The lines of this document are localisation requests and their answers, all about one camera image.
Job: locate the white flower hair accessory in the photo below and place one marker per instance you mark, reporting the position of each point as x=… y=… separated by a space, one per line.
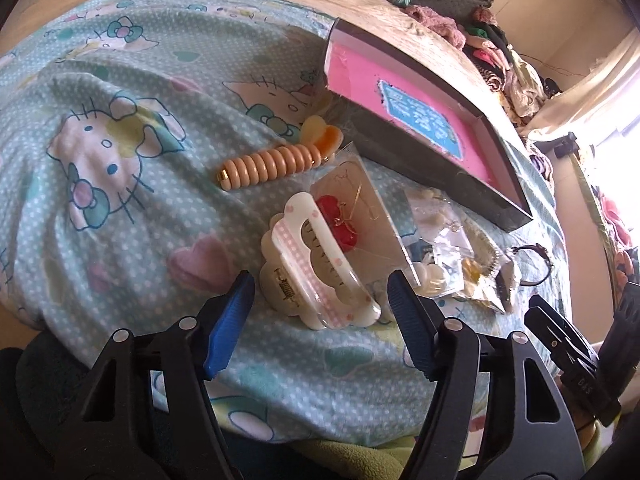
x=432 y=278

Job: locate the cream curtain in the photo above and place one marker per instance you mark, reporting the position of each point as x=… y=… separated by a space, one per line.
x=573 y=107

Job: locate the Hello Kitty blue blanket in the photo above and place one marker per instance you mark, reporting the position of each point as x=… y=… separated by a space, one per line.
x=145 y=147

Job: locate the dark box with pink lining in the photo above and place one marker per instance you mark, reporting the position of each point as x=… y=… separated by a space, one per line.
x=406 y=118

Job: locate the yellow jewelry bag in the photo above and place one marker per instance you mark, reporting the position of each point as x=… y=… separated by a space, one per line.
x=478 y=287

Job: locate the dark red leather watch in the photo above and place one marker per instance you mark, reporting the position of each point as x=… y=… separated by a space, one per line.
x=534 y=264

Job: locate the red cherry earrings bag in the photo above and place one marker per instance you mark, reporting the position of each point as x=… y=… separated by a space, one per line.
x=359 y=220

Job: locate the pink fluffy garment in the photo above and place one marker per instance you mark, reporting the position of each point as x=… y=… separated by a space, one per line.
x=443 y=26

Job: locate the white pink hair claw clip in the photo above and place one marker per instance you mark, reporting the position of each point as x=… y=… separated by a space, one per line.
x=307 y=275

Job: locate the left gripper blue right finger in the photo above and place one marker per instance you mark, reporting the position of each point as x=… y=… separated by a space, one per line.
x=416 y=326

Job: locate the pile of clothes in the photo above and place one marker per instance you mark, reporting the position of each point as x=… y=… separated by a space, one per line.
x=520 y=88

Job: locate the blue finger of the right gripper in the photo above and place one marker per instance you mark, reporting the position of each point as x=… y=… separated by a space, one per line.
x=619 y=353
x=582 y=371

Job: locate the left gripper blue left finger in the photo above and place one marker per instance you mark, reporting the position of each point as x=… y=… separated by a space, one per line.
x=223 y=329

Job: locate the white earrings card bag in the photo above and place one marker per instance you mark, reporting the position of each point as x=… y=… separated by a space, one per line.
x=440 y=233

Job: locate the beige bed sheet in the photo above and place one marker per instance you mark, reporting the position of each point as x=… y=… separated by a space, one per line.
x=378 y=17

